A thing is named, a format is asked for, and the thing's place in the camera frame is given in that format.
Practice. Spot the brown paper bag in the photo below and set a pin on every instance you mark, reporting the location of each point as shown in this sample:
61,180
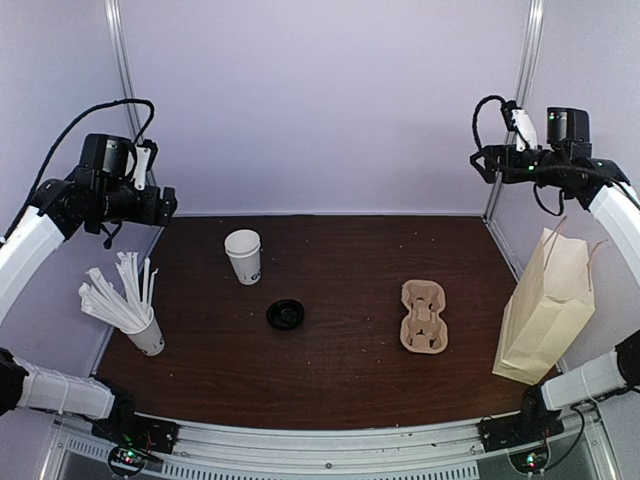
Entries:
551,304

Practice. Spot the black plastic cup lid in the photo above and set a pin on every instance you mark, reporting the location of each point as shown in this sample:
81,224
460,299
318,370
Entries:
285,314

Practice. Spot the right aluminium frame post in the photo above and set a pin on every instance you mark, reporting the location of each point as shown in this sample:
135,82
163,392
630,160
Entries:
529,60

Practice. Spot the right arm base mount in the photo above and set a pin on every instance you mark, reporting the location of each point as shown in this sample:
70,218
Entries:
525,440

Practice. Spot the paper wrapped straws bundle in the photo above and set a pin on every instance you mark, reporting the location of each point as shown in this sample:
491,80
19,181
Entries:
128,308

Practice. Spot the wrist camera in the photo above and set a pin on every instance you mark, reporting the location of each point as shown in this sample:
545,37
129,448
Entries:
143,158
518,121

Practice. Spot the white cup holding straws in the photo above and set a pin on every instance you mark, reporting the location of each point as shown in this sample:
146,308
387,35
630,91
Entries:
149,338

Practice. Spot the left aluminium frame post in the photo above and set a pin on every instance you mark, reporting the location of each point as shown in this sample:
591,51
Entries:
117,37

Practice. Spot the aluminium front rail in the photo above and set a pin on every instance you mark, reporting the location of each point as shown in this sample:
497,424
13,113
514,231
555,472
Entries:
442,451

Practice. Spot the aluminium frame post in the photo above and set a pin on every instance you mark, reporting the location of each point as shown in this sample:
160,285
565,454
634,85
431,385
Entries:
529,60
117,37

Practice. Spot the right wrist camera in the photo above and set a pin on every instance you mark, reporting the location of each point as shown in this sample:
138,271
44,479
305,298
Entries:
518,121

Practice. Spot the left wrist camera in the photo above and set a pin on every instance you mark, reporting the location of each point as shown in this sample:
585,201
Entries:
143,158

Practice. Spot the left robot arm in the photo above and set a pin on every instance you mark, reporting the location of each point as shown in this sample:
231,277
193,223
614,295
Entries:
107,189

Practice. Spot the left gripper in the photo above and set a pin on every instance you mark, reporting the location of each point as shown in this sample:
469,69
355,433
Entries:
167,204

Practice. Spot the white paper cup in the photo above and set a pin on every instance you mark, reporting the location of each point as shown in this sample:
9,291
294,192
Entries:
243,248

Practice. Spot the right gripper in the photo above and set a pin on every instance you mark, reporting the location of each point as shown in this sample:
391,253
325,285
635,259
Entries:
493,152

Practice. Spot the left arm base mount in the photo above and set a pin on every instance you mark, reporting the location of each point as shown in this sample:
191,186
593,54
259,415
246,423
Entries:
139,443

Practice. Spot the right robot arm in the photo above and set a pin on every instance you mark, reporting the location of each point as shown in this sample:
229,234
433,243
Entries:
604,191

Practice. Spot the cardboard cup carrier tray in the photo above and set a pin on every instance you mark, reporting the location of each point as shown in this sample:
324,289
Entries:
422,330

